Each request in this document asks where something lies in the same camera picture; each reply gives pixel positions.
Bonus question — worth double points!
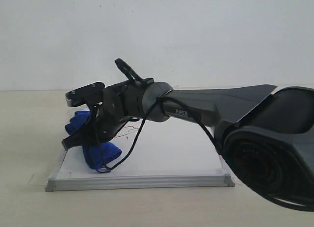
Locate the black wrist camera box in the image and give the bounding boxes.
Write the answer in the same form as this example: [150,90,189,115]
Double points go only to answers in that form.
[65,82,105,107]

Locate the black braided cable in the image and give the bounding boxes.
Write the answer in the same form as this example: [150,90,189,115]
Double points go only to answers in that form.
[88,57,221,173]

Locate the white board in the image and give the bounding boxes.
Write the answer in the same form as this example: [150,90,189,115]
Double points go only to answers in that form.
[45,118,235,192]

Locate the blue cloth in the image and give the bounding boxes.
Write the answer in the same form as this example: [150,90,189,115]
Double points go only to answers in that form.
[65,110,122,173]

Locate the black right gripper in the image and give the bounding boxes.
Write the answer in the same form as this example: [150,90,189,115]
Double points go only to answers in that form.
[62,105,137,151]

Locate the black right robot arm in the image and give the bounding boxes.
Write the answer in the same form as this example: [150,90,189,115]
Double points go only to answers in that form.
[62,79,314,212]

